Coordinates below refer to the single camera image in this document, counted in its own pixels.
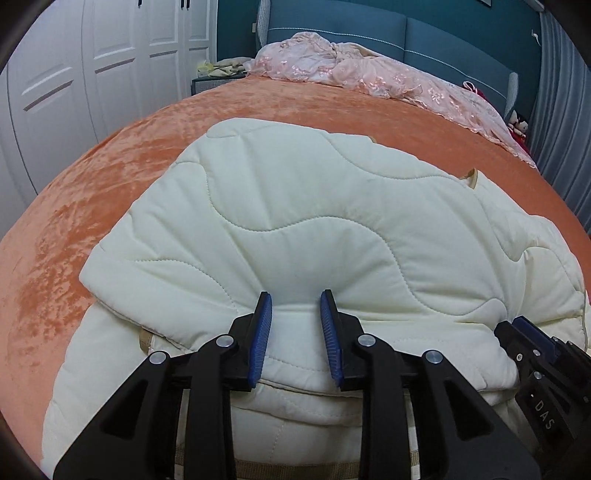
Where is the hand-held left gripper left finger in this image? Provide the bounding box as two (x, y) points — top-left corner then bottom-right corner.
(53, 291), (274, 480)

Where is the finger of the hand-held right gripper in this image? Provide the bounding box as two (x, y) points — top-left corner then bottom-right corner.
(512, 316), (561, 354)
(494, 320), (539, 371)

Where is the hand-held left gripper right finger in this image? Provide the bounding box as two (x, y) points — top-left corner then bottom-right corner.
(320, 289), (541, 480)

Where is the cream quilted blanket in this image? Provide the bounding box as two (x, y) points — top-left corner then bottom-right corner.
(41, 117), (591, 480)

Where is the red dressed doll pair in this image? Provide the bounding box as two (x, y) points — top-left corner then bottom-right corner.
(507, 110), (531, 138)

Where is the orange velvet bed blanket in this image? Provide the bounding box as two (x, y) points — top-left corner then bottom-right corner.
(0, 74), (591, 462)

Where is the grey curtain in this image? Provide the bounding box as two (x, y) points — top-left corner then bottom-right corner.
(526, 13), (591, 223)

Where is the grey nightstand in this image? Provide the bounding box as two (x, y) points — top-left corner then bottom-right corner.
(191, 75), (246, 99)

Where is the pink floral quilt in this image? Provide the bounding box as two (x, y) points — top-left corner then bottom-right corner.
(243, 31), (539, 169)

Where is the blue upholstered headboard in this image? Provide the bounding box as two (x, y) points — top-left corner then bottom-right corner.
(252, 0), (533, 121)

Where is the white wardrobe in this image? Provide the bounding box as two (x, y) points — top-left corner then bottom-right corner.
(0, 0), (219, 223)

